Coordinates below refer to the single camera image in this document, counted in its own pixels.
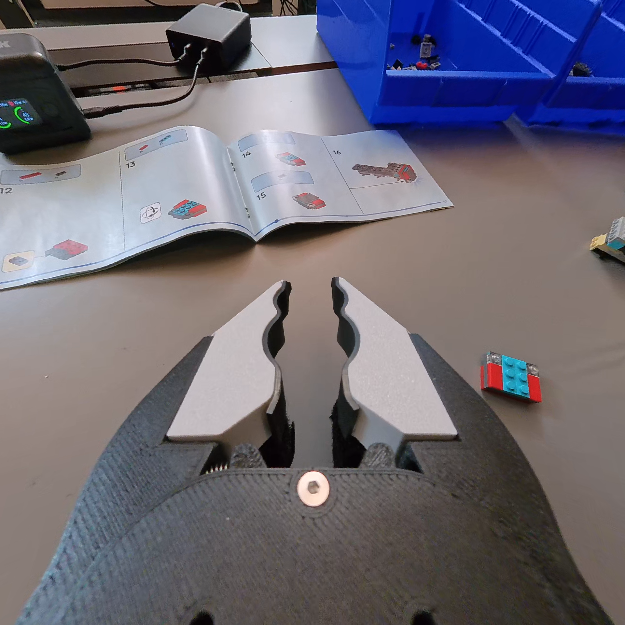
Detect grey desk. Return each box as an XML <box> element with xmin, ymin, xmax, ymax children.
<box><xmin>0</xmin><ymin>15</ymin><xmax>625</xmax><ymax>601</ymax></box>

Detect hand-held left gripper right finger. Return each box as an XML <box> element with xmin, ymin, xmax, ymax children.
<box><xmin>331</xmin><ymin>277</ymin><xmax>459</xmax><ymax>451</ymax></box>

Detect black power station with screen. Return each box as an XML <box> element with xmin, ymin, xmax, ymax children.
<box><xmin>0</xmin><ymin>32</ymin><xmax>92</xmax><ymax>156</ymax></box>

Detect scattered small grey bricks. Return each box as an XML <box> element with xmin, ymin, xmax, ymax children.
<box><xmin>388</xmin><ymin>33</ymin><xmax>442</xmax><ymax>73</ymax></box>

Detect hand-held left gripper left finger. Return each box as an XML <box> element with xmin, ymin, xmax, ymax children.
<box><xmin>166</xmin><ymin>281</ymin><xmax>294</xmax><ymax>449</ymax></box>

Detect black desk cable channel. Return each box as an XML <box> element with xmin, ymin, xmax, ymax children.
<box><xmin>68</xmin><ymin>61</ymin><xmax>339</xmax><ymax>97</ymax></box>

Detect black power adapter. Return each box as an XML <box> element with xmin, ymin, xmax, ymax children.
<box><xmin>166</xmin><ymin>4</ymin><xmax>252</xmax><ymax>74</ymax></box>

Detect black braided cable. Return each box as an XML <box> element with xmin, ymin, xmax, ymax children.
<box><xmin>82</xmin><ymin>48</ymin><xmax>208</xmax><ymax>119</ymax></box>
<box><xmin>55</xmin><ymin>46</ymin><xmax>188</xmax><ymax>71</ymax></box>

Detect blue plastic bin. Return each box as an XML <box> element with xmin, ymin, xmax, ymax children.
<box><xmin>316</xmin><ymin>0</ymin><xmax>604</xmax><ymax>129</ymax></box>
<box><xmin>513</xmin><ymin>0</ymin><xmax>625</xmax><ymax>132</ymax></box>

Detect open instruction booklet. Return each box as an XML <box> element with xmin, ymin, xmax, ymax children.
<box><xmin>0</xmin><ymin>126</ymin><xmax>454</xmax><ymax>292</ymax></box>

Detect red and teal brick block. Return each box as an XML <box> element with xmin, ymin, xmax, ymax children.
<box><xmin>480</xmin><ymin>352</ymin><xmax>543</xmax><ymax>404</ymax></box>

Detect grey and black brick assembly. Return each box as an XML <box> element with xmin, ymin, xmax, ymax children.
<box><xmin>590</xmin><ymin>216</ymin><xmax>625</xmax><ymax>264</ymax></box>

